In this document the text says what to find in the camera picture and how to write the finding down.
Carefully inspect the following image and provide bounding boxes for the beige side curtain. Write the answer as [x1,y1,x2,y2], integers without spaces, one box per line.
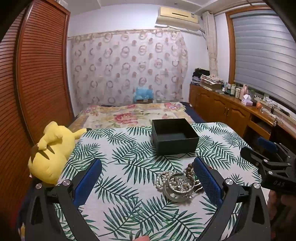
[202,11,219,77]

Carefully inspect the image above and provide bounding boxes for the person's right hand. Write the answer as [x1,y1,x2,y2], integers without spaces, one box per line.
[268,191,284,210]

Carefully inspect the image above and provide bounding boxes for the folded patterned cloths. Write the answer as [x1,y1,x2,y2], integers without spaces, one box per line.
[200,74,225,91]

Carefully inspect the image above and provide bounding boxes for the white pearl necklace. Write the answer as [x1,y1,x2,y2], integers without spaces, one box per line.
[155,170,174,193]

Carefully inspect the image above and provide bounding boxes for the blue plush toy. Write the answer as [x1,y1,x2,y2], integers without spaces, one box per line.
[133,87,154,101]

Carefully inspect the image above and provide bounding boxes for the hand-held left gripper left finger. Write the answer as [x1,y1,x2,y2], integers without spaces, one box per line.
[23,159,102,241]

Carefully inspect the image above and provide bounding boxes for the floral blanket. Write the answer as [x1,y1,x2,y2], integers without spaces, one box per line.
[67,102,195,133]

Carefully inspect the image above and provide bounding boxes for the wooden window frame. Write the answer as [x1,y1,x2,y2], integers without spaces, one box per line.
[225,10,296,102]

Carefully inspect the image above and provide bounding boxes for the small jewelry pile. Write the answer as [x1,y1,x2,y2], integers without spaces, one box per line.
[170,175,197,193]

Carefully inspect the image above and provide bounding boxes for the ring-patterned sheer curtain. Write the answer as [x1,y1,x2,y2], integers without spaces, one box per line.
[68,29,189,109]

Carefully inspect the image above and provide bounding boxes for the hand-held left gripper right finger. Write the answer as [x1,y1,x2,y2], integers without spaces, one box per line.
[193,156,272,241]

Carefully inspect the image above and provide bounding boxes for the grey window blind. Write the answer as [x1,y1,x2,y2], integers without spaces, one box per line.
[231,11,296,109]

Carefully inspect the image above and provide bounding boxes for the black box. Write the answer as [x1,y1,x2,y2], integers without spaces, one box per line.
[151,118,200,156]

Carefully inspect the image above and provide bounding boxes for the beige air conditioner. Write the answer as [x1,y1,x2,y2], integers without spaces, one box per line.
[155,6,201,32]

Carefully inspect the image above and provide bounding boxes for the dark wooden bead bracelet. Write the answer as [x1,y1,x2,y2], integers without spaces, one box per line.
[184,163,195,180]

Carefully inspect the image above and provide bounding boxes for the pink carton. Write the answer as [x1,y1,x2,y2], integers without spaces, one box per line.
[239,84,250,100]

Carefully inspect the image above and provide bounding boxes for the pink tissue box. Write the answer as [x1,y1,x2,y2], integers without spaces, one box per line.
[240,94,254,106]

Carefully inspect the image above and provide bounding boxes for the stack of dark clothes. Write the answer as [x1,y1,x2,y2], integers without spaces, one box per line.
[191,68,210,85]

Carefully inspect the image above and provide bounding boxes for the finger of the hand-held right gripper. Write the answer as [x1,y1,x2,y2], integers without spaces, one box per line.
[257,137,296,163]
[240,146,296,187]

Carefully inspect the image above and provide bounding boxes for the navy bed sheet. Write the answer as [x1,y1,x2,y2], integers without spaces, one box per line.
[180,101,207,123]

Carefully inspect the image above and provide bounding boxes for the wooden cabinet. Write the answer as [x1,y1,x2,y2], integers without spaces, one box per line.
[188,83,296,149]

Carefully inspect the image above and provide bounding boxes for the power strip with cables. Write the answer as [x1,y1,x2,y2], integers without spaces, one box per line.
[254,93,290,127]

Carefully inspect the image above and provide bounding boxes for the leaf-print tablecloth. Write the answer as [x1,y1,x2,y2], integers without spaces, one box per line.
[53,122,266,241]

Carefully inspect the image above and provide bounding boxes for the yellow plush toy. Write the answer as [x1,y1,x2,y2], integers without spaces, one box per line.
[28,121,92,186]

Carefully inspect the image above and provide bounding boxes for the row of small bottles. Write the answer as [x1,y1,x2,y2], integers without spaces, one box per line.
[222,82,242,96]

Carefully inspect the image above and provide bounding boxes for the wooden louvered wardrobe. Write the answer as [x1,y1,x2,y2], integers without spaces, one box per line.
[0,0,75,209]

